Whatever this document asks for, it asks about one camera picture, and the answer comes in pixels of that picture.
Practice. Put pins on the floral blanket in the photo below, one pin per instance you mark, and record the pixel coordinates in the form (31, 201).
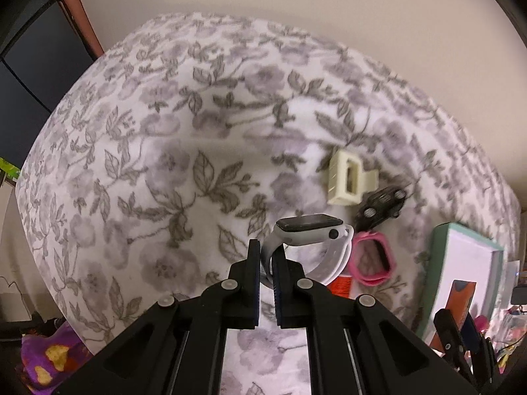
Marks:
(164, 131)

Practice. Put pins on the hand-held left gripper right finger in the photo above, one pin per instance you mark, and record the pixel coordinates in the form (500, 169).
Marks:
(278, 292)

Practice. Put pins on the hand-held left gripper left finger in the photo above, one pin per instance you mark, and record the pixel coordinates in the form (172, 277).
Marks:
(255, 284)

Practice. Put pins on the green item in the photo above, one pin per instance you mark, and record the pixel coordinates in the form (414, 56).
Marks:
(9, 168)

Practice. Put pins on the reddish brown board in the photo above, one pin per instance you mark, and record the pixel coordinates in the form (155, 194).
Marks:
(84, 24)

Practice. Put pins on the teal and white box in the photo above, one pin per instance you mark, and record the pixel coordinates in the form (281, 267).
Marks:
(465, 255)

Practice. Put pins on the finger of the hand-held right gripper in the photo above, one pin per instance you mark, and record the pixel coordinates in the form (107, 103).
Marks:
(451, 333)
(481, 354)

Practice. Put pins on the black toy car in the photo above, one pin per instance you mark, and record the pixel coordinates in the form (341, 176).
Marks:
(378, 208)

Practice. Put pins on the white smartwatch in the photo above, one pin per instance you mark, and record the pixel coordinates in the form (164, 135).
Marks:
(308, 224)

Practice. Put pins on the orange and blue toy knife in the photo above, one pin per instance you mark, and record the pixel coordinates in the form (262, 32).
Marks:
(459, 296)

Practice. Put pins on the cream hair claw clip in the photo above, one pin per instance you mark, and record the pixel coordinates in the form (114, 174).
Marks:
(341, 181)

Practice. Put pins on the purple patterned cloth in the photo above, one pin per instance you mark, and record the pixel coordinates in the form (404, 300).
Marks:
(49, 358)

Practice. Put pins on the orange tube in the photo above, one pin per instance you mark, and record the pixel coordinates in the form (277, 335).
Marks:
(341, 286)

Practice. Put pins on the dark cabinet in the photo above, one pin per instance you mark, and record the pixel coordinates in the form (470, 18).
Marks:
(29, 70)

